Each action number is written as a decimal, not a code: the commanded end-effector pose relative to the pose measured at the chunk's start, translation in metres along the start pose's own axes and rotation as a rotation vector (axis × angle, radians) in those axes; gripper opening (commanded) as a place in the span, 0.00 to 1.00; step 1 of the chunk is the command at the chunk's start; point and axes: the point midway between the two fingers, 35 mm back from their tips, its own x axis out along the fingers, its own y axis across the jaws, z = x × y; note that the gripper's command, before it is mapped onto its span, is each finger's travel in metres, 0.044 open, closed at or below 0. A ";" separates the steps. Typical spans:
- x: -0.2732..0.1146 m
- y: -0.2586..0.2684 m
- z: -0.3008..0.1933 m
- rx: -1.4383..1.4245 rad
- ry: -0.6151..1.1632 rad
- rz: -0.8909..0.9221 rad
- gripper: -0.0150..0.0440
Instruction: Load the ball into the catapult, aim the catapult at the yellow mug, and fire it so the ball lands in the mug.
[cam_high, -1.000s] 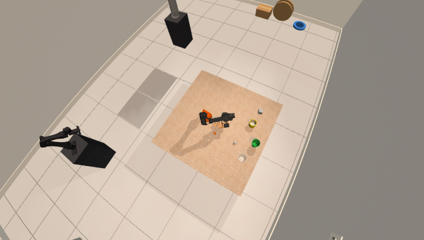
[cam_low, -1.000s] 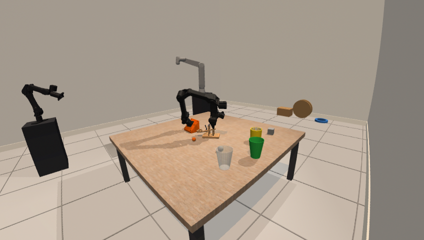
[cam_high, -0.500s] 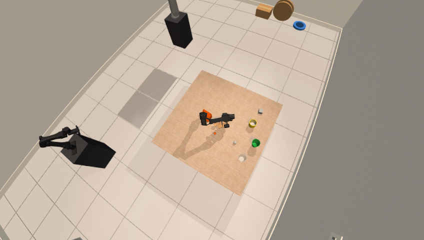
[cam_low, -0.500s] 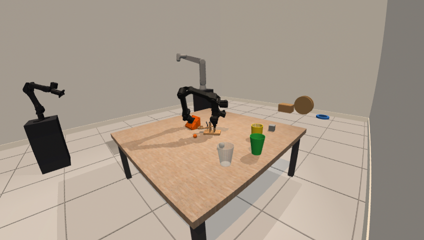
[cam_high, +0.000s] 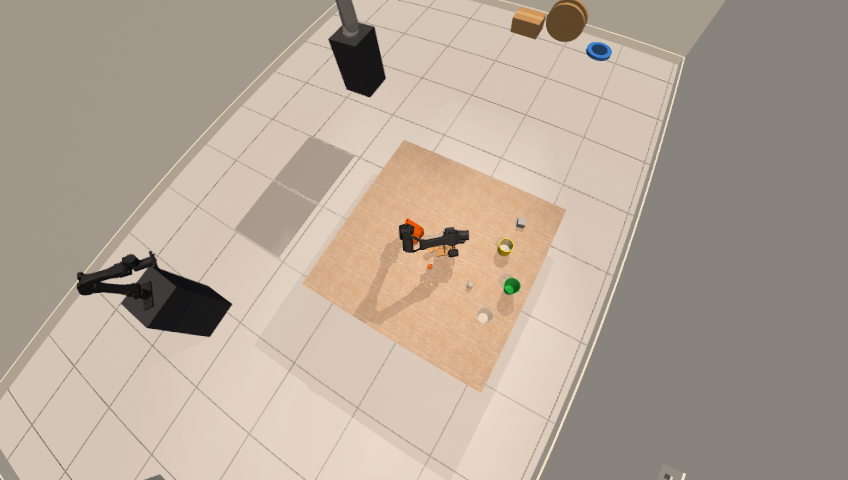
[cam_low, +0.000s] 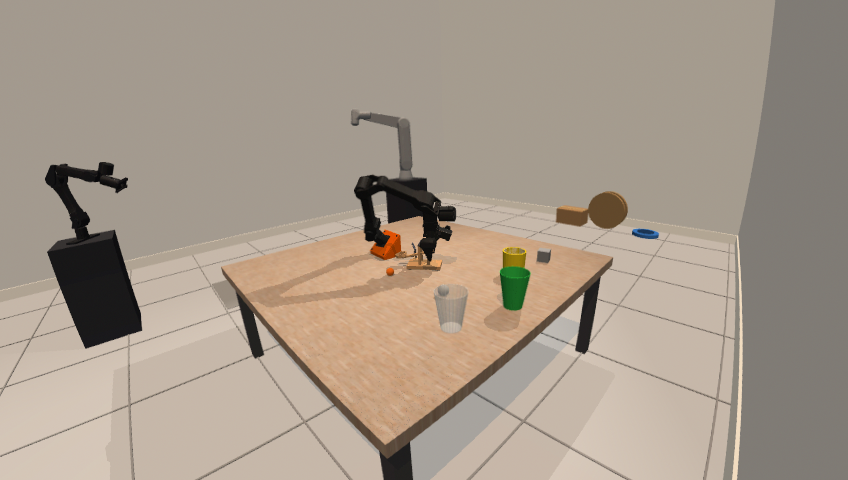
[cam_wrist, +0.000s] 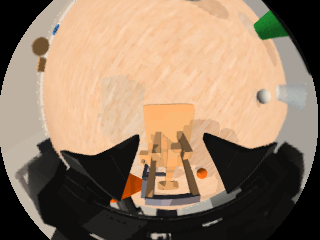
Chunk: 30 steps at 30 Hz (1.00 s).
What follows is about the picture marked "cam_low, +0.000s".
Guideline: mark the green cup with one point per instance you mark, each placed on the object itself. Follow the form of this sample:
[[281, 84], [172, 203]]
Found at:
[[514, 282]]

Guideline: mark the yellow mug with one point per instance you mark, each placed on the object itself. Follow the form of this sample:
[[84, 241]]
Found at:
[[514, 257]]

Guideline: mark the clear plastic cup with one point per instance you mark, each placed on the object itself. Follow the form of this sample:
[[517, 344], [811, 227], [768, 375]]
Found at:
[[451, 301]]

